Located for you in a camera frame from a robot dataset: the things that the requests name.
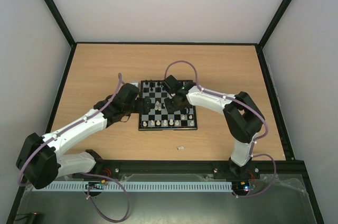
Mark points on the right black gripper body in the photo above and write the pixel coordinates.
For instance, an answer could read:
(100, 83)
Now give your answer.
(172, 101)

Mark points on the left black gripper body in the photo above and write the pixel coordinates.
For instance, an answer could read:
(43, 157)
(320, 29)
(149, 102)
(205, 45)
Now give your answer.
(141, 109)

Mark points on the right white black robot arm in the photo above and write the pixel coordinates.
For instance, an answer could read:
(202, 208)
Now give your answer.
(242, 115)

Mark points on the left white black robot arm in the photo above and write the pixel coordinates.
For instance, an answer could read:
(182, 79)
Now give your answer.
(44, 158)

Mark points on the pile of white chess pieces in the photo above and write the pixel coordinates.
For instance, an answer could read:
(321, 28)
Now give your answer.
(158, 106)

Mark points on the folding black white chessboard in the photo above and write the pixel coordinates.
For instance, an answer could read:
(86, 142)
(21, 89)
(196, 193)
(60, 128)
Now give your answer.
(163, 114)

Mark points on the black knight at g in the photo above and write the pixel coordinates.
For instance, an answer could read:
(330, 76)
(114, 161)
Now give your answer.
(152, 83)

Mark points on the black cylinder on lower shelf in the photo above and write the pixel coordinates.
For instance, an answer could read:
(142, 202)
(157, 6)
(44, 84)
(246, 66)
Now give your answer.
(33, 218)

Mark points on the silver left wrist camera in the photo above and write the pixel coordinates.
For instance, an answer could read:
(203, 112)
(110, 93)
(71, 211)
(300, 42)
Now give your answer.
(135, 83)

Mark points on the black aluminium mounting rail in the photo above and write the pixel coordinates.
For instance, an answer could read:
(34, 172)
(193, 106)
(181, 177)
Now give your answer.
(217, 169)

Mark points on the light blue slotted cable duct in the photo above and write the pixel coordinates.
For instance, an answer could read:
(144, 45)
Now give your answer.
(78, 186)

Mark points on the black enclosure frame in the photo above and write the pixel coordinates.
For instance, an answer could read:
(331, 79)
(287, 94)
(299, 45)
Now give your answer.
(289, 166)

